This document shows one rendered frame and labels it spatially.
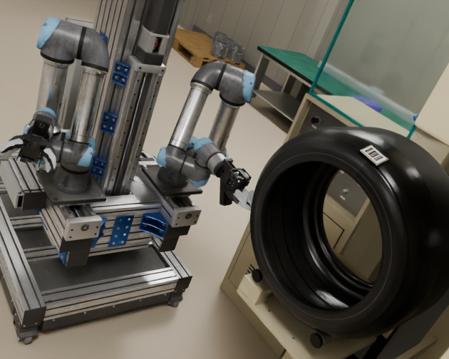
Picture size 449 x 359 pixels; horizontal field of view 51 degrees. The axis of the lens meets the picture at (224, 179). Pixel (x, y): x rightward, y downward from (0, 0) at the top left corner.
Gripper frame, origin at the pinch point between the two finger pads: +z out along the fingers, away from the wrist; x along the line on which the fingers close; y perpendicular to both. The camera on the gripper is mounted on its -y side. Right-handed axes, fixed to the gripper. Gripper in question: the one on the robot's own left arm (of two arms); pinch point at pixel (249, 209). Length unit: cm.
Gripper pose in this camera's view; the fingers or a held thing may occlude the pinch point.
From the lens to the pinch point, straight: 168.0
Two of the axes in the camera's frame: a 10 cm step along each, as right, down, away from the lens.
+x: 7.5, -0.7, 6.6
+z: 5.4, 6.5, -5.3
